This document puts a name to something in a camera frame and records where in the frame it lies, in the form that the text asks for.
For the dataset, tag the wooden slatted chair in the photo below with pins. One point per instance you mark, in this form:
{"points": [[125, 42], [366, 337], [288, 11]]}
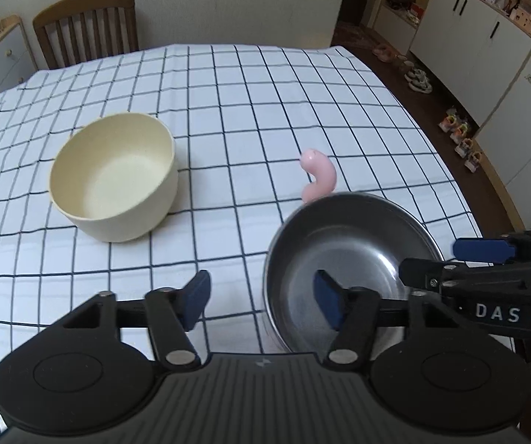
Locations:
{"points": [[85, 23]]}

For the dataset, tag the stainless steel bowl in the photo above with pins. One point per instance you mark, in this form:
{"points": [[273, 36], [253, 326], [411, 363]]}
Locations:
{"points": [[362, 249]]}

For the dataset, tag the small colourful shoe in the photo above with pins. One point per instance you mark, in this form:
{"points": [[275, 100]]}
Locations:
{"points": [[449, 121], [474, 161], [466, 148], [461, 133]]}

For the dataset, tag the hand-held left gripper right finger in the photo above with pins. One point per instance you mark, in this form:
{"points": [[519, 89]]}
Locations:
{"points": [[329, 298]]}

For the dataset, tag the cream bowl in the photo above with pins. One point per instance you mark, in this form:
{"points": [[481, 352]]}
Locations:
{"points": [[108, 180]]}

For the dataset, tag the tall white cabinet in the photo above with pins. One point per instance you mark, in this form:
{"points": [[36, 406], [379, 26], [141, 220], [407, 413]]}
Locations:
{"points": [[524, 125]]}

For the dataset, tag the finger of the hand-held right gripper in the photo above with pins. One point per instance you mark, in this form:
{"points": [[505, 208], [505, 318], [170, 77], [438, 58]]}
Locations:
{"points": [[483, 249], [425, 275]]}

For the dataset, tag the grey sideboard with wooden top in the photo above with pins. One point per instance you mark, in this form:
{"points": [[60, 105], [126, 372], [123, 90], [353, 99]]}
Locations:
{"points": [[1, 60]]}

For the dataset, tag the white checkered tablecloth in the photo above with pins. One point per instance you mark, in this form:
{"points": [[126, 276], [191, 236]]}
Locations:
{"points": [[247, 125]]}

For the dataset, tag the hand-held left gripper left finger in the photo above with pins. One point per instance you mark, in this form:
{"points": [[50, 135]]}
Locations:
{"points": [[196, 298]]}

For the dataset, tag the wooden open shelf unit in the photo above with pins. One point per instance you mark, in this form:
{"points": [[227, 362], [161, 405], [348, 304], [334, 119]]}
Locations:
{"points": [[399, 18]]}

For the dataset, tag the pink slippers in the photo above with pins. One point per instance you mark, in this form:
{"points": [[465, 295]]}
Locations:
{"points": [[384, 53]]}

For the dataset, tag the pair of grey sneakers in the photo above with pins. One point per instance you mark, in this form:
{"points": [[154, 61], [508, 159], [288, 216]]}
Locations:
{"points": [[418, 81]]}

